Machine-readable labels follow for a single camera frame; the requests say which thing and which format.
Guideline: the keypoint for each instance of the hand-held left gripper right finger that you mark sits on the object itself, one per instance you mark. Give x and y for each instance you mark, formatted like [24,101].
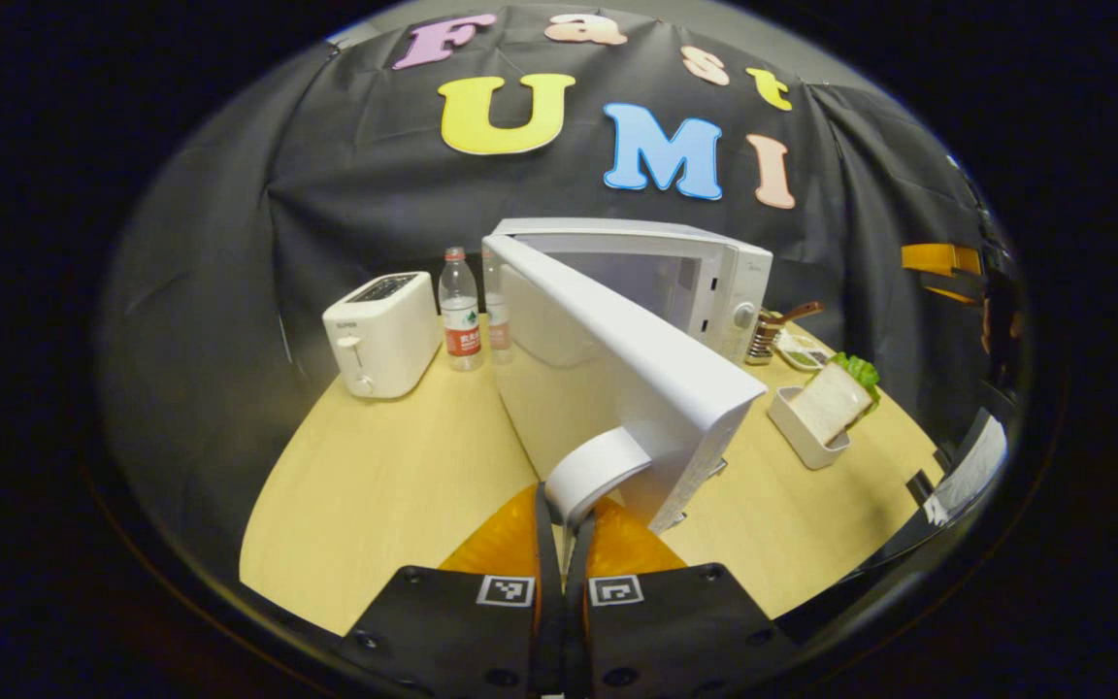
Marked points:
[576,621]

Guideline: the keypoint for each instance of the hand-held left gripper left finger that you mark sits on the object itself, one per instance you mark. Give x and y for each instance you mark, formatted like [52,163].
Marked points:
[547,621]

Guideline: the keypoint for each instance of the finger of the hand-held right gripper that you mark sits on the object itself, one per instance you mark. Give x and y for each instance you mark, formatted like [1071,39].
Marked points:
[957,294]
[937,260]

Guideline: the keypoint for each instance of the sandwich with green lettuce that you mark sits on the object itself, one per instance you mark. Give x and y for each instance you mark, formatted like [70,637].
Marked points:
[836,400]

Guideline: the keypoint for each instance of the white microwave oven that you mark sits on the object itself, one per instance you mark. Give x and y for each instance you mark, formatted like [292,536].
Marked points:
[617,359]

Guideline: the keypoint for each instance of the brown wooden spoon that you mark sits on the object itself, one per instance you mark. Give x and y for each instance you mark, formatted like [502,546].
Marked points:
[802,313]

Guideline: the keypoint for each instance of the white divided dish with beans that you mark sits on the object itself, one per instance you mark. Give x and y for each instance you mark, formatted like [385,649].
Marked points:
[802,354]

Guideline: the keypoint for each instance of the white rectangular tray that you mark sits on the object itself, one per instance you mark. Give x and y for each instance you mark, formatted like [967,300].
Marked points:
[797,432]

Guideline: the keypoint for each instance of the clear water bottle red label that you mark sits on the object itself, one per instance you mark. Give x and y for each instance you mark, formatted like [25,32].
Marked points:
[462,320]

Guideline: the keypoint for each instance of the white toaster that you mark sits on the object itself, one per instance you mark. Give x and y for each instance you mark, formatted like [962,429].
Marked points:
[384,340]

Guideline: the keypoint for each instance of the black backdrop cloth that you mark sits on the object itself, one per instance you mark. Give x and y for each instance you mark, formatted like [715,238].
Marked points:
[326,194]

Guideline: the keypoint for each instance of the white panel with black frame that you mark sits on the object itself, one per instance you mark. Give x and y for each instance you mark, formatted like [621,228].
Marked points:
[967,471]

